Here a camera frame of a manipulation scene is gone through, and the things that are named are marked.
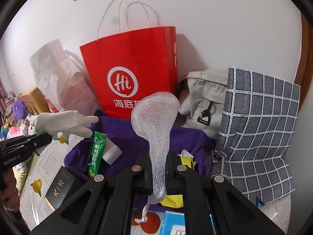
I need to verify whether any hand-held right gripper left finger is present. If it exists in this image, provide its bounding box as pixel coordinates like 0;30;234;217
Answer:
29;155;153;235

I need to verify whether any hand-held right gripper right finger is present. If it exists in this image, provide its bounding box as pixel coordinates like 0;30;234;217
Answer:
165;155;286;235

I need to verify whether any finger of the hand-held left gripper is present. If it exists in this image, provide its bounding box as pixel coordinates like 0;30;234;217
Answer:
23;133;53;152

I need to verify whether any white glove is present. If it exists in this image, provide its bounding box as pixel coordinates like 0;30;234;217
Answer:
35;110;99;142

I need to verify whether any white mesh net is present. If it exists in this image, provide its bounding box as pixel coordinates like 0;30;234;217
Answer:
131;91;180;224

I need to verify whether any person's left hand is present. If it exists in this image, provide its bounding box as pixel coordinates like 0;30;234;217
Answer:
0;170;20;211

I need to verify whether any fruit print paper sheet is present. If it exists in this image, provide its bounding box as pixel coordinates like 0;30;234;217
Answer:
20;133;91;232

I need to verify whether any floral print cloth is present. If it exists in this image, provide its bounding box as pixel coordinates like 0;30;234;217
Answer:
24;113;41;136

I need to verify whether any yellow packet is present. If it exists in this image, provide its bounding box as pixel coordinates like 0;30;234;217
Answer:
160;149;196;209

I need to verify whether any purple towel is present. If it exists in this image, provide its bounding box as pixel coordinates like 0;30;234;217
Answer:
64;109;216;212

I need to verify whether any purple plush toy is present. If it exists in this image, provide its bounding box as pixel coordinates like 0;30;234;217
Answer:
12;100;29;121

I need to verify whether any white foam block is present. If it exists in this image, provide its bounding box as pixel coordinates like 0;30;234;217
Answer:
102;139;123;165

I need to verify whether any blue and white box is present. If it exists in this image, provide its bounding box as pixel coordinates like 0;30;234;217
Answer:
161;209;186;235

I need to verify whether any black box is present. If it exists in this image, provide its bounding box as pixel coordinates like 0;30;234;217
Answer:
45;166;84;212

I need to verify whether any tomato print packet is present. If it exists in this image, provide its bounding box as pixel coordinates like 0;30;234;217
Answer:
131;208;163;235

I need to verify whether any green sachet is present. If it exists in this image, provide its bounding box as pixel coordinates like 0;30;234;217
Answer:
84;131;108;178

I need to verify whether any clear plastic bag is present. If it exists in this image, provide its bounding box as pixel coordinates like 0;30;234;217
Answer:
29;39;103;114

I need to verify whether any beige backpack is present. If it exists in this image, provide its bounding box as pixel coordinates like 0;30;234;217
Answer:
177;69;229;144

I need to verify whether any grey checked pillow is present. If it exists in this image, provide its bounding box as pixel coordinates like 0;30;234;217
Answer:
211;66;301;204

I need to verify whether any red paper bag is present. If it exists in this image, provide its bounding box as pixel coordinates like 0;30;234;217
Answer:
79;0;179;120

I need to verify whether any wooden bed frame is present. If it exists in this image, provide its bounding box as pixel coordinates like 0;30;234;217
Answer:
18;87;52;115

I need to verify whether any brown wooden door frame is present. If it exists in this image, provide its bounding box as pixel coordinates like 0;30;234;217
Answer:
293;12;313;137

